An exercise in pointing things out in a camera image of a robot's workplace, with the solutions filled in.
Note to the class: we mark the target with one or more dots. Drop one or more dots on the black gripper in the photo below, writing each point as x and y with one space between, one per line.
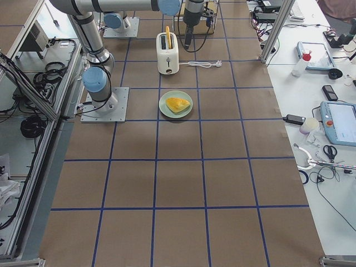
191 17

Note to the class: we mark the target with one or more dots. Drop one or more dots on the white two-slot toaster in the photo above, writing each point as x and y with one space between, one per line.
167 58

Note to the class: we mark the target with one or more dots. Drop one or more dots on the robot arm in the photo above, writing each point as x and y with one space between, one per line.
117 22
97 79

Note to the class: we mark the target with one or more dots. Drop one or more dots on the yellow toast slice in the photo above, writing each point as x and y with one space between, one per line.
168 36

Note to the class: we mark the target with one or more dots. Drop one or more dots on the light green plate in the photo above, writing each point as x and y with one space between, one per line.
175 93

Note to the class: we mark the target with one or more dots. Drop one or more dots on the golden triangular pastry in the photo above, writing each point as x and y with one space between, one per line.
176 104

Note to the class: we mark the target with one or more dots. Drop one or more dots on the white bottle red cap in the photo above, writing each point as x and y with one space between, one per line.
300 67

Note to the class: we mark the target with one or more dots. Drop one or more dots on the blue teach pendant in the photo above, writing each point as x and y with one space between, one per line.
338 120
321 58

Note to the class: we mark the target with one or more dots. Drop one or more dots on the black power adapter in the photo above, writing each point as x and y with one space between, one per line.
294 119

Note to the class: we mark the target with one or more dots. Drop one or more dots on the white cup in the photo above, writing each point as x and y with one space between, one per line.
309 125

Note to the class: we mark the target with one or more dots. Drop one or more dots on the black phone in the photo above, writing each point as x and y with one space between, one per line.
329 93

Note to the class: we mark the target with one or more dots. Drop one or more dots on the black scissors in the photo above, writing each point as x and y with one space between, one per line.
331 152

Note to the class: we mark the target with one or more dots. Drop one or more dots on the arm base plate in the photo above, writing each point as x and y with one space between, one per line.
114 110
131 33

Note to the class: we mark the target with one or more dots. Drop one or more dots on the aluminium frame post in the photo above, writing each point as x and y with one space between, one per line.
279 22

